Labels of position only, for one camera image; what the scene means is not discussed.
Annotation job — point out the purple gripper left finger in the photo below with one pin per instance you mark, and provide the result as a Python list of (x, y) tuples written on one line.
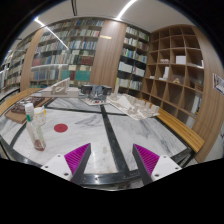
[(70, 166)]

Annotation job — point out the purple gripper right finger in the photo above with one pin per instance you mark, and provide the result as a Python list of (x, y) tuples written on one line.
[(151, 166)]

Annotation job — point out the clear plastic water bottle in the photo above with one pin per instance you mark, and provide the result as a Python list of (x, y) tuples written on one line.
[(34, 128)]

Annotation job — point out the red round sticker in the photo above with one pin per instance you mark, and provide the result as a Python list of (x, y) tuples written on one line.
[(60, 128)]

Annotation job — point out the wooden bench right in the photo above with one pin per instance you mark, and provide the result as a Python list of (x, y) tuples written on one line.
[(182, 130)]

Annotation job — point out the white city block model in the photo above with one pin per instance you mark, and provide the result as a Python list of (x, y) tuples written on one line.
[(133, 107)]

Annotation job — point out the dark building model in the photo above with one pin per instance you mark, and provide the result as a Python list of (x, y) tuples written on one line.
[(96, 92)]

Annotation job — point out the white architectural model left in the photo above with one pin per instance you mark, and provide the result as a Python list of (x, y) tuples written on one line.
[(59, 89)]

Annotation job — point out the bookshelf with books right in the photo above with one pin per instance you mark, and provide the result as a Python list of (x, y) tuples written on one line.
[(133, 59)]

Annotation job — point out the bookshelf with books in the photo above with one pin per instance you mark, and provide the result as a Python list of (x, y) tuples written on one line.
[(133, 59), (66, 50)]

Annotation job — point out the wooden cubby shelf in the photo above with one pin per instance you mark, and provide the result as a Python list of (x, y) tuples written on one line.
[(176, 88)]

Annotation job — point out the white box on shelf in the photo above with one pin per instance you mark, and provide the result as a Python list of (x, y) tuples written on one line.
[(180, 59)]

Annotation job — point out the bookshelf with books centre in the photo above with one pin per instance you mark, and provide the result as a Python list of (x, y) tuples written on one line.
[(66, 50)]

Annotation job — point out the bookshelf far left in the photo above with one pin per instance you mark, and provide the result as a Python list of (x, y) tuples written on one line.
[(10, 70)]

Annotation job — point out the wall poster right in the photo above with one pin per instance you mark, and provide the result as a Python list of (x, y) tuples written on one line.
[(218, 83)]

